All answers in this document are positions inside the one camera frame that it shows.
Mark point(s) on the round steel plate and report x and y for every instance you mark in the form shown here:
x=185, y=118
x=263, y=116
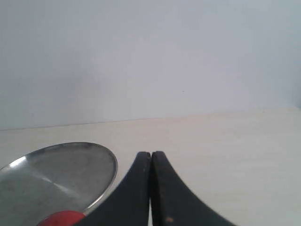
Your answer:
x=73, y=175

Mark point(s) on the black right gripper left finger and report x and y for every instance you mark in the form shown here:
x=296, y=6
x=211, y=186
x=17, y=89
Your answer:
x=128, y=204

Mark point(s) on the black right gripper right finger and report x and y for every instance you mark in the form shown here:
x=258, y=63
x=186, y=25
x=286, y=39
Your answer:
x=172, y=202

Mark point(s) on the red dome push button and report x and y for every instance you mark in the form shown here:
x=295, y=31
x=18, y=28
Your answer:
x=62, y=218

